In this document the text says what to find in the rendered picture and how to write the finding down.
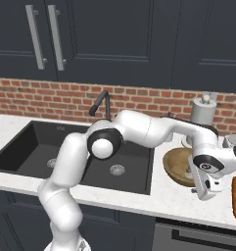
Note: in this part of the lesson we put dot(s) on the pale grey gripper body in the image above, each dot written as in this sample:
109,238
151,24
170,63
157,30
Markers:
198,178

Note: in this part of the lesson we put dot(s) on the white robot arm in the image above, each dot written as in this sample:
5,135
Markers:
139,129

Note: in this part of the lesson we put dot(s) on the wooden bowl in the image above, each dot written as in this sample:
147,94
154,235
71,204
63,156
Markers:
175,166

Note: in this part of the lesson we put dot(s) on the black sink tap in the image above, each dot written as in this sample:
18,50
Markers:
104,98

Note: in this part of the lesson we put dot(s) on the dark cupboard door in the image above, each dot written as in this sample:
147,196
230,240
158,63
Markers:
11,222
11,39
214,42
119,36

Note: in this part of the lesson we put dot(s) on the black kitchen sink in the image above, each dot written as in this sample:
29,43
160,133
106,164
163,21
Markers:
34,147

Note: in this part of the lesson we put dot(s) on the dark lower cupboard door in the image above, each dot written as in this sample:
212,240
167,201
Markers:
11,222

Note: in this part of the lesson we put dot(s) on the grey metal pot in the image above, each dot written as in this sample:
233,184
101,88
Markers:
233,140

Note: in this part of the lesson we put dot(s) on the grey dishwasher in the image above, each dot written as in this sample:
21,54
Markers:
162,238

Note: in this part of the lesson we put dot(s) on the dark narrow lower cupboard panel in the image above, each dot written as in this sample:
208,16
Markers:
135,233

